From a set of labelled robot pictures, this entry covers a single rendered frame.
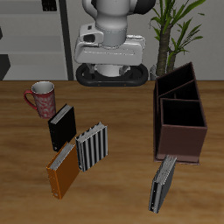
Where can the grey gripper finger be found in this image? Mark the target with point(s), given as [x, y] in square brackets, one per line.
[91, 68]
[124, 68]

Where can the red patterned mug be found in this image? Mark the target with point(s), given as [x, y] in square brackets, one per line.
[45, 102]

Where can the green pot plant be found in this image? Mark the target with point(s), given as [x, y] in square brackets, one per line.
[163, 49]

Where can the black binders on shelf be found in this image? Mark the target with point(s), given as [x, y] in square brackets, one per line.
[49, 5]

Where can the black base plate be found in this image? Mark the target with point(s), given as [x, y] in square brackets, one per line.
[112, 81]

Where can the grey shelf unit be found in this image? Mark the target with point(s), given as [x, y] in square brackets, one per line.
[32, 43]

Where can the orange book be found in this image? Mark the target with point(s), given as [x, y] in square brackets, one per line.
[64, 173]

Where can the dark brown desk caddy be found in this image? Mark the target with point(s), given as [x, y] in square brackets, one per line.
[180, 140]

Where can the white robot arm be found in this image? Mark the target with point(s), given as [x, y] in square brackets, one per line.
[110, 26]

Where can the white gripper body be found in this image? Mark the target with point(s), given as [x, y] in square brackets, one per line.
[108, 55]

